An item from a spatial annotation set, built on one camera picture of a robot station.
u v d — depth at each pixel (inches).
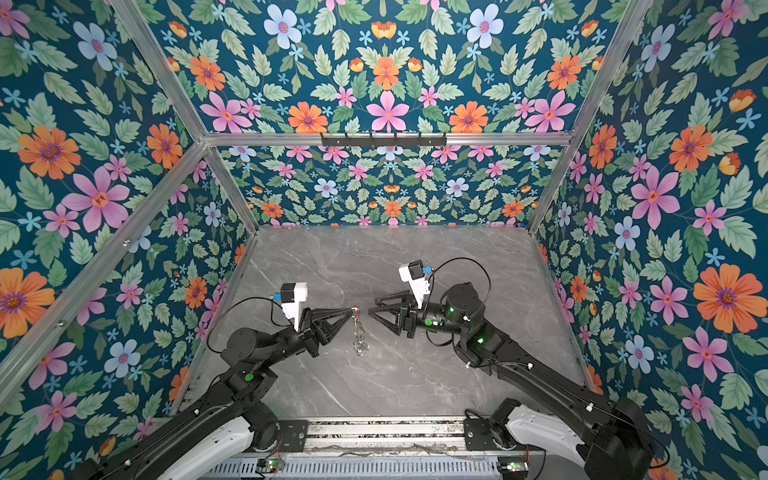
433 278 23.0
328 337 23.1
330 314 23.0
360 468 28.9
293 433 29.0
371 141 36.0
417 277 22.6
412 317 21.9
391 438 29.5
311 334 21.6
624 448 15.1
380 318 23.4
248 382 21.8
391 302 25.1
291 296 21.6
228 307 40.2
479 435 28.8
